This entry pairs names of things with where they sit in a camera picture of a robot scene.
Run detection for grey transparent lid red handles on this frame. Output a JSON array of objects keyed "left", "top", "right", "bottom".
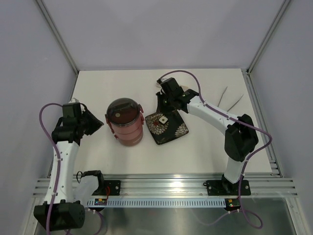
[{"left": 105, "top": 97, "right": 143, "bottom": 127}]

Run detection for pink bowl with handles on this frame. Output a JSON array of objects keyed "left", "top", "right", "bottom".
[{"left": 113, "top": 127, "right": 143, "bottom": 140}]

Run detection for dark pink bowl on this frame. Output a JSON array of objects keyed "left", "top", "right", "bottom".
[{"left": 117, "top": 136, "right": 142, "bottom": 146}]

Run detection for metal food tongs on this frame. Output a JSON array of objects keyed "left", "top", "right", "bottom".
[{"left": 217, "top": 86, "right": 244, "bottom": 112}]

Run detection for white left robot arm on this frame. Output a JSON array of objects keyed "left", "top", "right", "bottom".
[{"left": 34, "top": 98, "right": 106, "bottom": 235}]

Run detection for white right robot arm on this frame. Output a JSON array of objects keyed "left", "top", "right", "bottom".
[{"left": 157, "top": 78, "right": 259, "bottom": 194}]

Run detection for beige cutlery case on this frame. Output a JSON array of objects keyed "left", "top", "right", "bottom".
[{"left": 156, "top": 83, "right": 189, "bottom": 92}]

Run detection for white sushi cube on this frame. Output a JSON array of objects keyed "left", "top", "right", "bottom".
[{"left": 159, "top": 116, "right": 168, "bottom": 124}]

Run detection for black floral square plate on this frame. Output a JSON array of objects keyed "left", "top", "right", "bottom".
[{"left": 145, "top": 110, "right": 189, "bottom": 145}]

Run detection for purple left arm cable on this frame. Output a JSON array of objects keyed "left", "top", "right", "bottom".
[{"left": 39, "top": 102, "right": 106, "bottom": 233}]

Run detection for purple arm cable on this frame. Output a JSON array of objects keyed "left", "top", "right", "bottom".
[
  {"left": 158, "top": 70, "right": 273, "bottom": 230},
  {"left": 39, "top": 102, "right": 106, "bottom": 233}
]

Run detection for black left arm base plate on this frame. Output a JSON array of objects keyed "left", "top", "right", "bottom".
[{"left": 92, "top": 180, "right": 121, "bottom": 196}]

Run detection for aluminium front rail frame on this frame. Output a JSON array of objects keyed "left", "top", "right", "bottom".
[{"left": 32, "top": 173, "right": 299, "bottom": 198}]

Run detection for slotted white cable duct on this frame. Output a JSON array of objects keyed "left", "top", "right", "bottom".
[{"left": 87, "top": 198, "right": 226, "bottom": 208}]

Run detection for left aluminium post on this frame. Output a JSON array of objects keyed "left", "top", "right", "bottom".
[{"left": 35, "top": 0, "right": 79, "bottom": 76}]

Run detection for aluminium post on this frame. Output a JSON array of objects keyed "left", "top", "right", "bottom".
[
  {"left": 35, "top": 0, "right": 79, "bottom": 76},
  {"left": 246, "top": 0, "right": 292, "bottom": 75}
]

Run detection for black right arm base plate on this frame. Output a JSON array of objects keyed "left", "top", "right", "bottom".
[{"left": 202, "top": 180, "right": 251, "bottom": 196}]

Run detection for right aluminium post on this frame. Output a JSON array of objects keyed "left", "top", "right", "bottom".
[{"left": 246, "top": 0, "right": 292, "bottom": 75}]

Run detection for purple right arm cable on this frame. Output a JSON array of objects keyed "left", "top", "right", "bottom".
[{"left": 158, "top": 70, "right": 273, "bottom": 230}]

